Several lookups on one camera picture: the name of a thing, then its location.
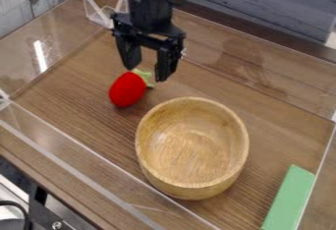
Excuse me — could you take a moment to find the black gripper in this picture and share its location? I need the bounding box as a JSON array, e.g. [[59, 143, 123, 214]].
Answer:
[[111, 13, 186, 82]]

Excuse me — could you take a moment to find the red plush strawberry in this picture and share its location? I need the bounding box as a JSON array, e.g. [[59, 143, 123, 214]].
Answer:
[[109, 69, 153, 107]]

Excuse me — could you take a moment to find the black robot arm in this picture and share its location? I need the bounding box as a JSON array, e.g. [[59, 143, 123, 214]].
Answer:
[[110, 0, 186, 82]]

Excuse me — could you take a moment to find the wooden bowl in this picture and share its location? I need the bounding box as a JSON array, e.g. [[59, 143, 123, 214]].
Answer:
[[134, 96, 249, 201]]

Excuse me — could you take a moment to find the clear acrylic front panel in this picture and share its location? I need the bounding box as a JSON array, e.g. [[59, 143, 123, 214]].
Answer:
[[0, 92, 218, 230]]

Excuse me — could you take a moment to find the green rectangular block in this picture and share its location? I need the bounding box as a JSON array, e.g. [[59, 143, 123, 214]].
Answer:
[[259, 165, 314, 230]]

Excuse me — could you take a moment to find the clear acrylic corner bracket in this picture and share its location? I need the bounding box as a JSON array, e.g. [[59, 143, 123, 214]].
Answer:
[[82, 0, 127, 29]]

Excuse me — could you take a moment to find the black metal table bracket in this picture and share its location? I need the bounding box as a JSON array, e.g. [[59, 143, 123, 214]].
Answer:
[[29, 185, 74, 230]]

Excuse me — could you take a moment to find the black cable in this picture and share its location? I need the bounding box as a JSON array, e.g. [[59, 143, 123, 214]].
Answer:
[[0, 201, 30, 230]]

